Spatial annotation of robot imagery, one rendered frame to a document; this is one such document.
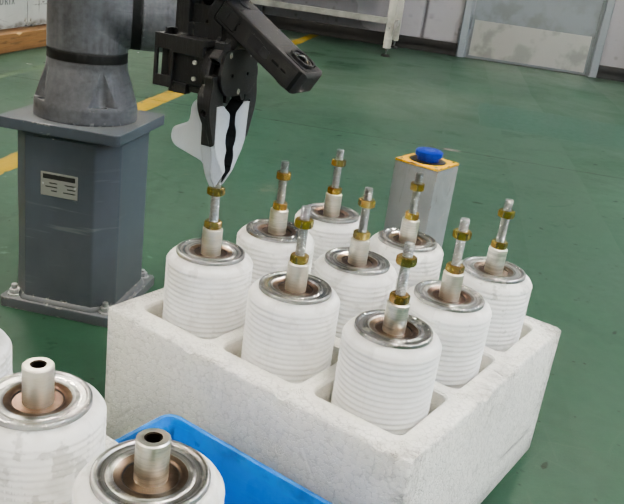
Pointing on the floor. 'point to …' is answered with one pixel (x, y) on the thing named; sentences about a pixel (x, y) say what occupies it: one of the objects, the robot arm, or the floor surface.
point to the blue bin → (233, 466)
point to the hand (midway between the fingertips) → (223, 174)
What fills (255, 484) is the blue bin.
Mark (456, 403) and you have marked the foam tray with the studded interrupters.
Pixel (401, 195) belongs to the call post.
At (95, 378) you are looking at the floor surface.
